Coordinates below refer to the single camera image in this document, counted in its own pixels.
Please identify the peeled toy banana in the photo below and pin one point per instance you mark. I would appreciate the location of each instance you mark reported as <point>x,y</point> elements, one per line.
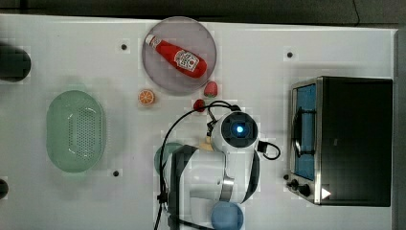
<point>206,144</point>

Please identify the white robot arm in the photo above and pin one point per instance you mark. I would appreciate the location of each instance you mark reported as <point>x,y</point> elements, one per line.
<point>229,171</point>

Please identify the silver black toaster oven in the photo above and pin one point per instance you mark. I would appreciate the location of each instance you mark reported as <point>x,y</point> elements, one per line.
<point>341,141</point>

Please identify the red strawberry toy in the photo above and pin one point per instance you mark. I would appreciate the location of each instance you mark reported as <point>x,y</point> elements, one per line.
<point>199,105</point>

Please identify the pink strawberry toy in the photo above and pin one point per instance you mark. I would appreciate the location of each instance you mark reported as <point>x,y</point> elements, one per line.
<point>211,89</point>

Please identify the green measuring cup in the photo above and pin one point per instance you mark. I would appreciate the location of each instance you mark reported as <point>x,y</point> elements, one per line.
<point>163,153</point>

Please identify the red ketchup bottle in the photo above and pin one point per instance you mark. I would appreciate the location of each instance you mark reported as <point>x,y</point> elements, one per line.
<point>184,61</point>

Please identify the orange slice toy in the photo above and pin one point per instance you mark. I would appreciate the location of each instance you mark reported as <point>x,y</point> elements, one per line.
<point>146,97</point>

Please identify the grey round plate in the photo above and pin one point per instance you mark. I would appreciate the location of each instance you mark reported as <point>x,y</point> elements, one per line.
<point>188,34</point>

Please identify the blue cup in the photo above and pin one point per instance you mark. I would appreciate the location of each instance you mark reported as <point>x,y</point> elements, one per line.
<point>226,216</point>

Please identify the green perforated colander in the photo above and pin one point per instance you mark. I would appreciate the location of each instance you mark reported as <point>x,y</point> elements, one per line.
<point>75,128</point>

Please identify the black pot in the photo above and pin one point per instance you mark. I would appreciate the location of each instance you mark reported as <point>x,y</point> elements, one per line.
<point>15,63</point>

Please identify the dark grey cup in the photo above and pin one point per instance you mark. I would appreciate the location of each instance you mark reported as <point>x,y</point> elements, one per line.
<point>4,188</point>

